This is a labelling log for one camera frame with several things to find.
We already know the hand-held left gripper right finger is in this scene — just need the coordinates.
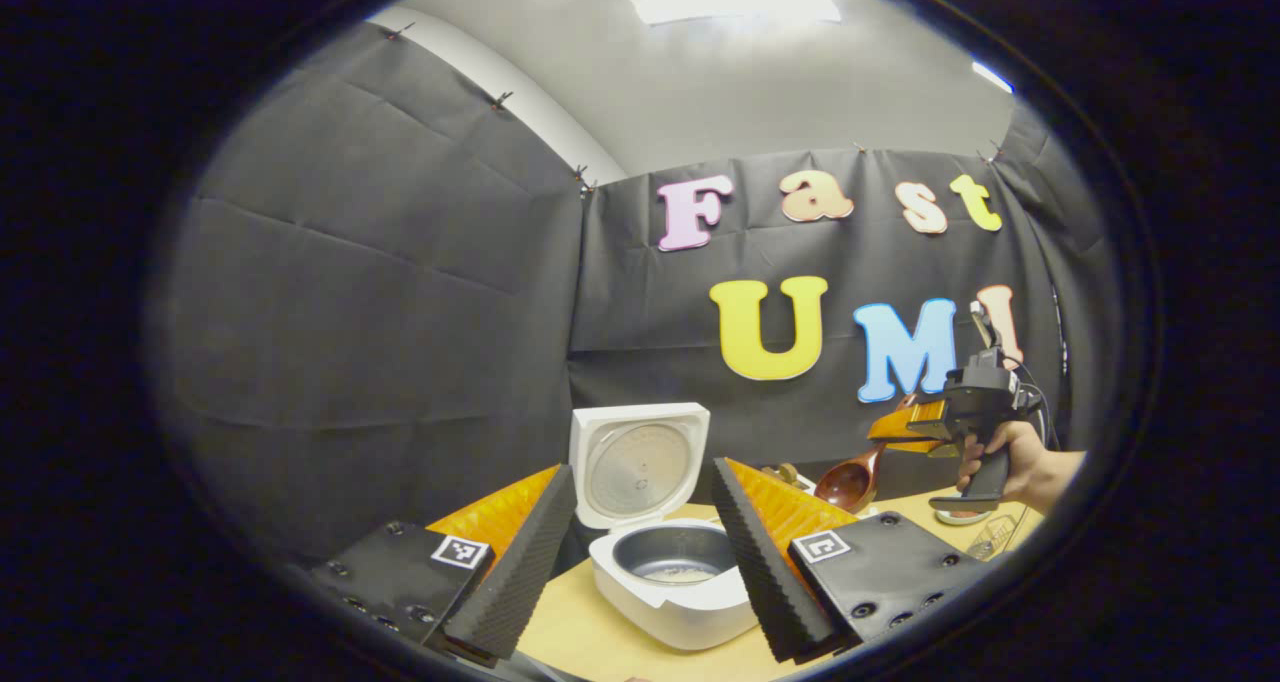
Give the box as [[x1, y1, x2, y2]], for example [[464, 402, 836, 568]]
[[712, 459, 991, 663]]

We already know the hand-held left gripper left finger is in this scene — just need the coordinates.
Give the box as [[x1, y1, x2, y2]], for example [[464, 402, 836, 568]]
[[305, 464, 581, 663]]

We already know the brown wooden spoon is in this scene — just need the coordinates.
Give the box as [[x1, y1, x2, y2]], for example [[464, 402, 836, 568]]
[[815, 394, 917, 514]]

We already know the wire chopstick holder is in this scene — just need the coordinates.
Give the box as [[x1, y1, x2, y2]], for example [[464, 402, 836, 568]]
[[965, 514, 1021, 561]]

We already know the white rice cooker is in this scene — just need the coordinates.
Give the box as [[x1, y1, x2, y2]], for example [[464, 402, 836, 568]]
[[570, 403, 758, 651]]

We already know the black backdrop cloth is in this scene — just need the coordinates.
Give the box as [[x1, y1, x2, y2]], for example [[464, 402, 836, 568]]
[[150, 22, 1121, 568]]

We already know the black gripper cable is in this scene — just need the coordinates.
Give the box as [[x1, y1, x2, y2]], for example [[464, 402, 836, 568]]
[[1005, 357, 1053, 453]]

